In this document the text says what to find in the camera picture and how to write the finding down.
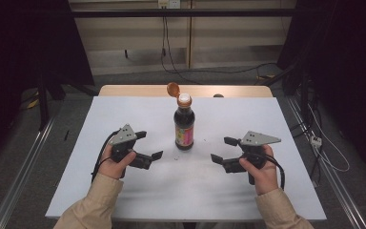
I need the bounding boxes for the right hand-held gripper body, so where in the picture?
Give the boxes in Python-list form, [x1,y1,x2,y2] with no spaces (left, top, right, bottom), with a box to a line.
[239,130,282,170]

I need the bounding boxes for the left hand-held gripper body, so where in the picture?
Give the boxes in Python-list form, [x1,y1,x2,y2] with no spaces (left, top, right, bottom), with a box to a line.
[109,123,138,163]

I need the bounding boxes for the dark sauce bottle orange cap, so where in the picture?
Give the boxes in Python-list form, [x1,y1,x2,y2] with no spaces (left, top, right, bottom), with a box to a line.
[166,81,196,152]

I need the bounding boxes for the person's left hand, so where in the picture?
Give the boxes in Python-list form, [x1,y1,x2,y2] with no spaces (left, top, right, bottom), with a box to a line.
[97,144,138,181]

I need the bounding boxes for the person's right hand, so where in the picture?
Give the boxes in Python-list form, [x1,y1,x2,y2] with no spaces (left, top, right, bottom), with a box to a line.
[238,144,281,197]

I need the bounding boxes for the wooden table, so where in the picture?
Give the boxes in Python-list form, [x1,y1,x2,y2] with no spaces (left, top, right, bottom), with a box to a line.
[98,84,274,98]

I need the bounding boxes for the white board sheet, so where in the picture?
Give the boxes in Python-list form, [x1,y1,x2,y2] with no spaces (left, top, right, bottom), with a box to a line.
[45,95,328,222]

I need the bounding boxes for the white power strip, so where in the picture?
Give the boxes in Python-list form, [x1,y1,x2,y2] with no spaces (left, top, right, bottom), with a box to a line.
[310,135,323,149]

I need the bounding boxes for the black metal stand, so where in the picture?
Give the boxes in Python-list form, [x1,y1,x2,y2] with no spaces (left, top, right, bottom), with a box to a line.
[36,72,51,132]

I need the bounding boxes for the black curtain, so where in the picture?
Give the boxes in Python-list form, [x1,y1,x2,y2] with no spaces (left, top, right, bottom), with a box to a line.
[0,0,95,175]
[276,0,366,183]

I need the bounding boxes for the black horizontal bar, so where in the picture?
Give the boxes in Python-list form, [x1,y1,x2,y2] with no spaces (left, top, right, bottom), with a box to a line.
[71,8,297,19]

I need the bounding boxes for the left hand-held gripper black cable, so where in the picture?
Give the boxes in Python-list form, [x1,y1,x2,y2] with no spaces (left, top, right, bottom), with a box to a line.
[91,129,122,184]

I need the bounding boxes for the hand-held gripper black cable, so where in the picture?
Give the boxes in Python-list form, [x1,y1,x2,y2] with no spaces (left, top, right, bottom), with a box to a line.
[91,129,122,184]
[244,151,286,192]

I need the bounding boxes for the right hand-held gripper black cable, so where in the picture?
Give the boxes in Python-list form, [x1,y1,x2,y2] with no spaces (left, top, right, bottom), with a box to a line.
[244,151,286,192]

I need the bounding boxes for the bundle of black floor cables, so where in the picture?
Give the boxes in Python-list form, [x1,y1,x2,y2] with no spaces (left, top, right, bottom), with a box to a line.
[289,72,324,179]

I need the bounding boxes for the black wall cable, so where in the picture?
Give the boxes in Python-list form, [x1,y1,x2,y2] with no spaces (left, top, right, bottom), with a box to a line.
[160,15,279,86]

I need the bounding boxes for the white cable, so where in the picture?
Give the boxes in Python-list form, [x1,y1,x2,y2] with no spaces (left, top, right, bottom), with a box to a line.
[307,104,351,173]

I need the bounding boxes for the aluminium floor rail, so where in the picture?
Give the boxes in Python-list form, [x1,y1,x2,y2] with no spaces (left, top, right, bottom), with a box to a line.
[285,96,366,229]
[0,116,57,229]

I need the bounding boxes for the white wall socket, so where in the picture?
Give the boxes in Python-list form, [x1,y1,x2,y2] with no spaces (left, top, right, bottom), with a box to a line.
[157,0,182,10]

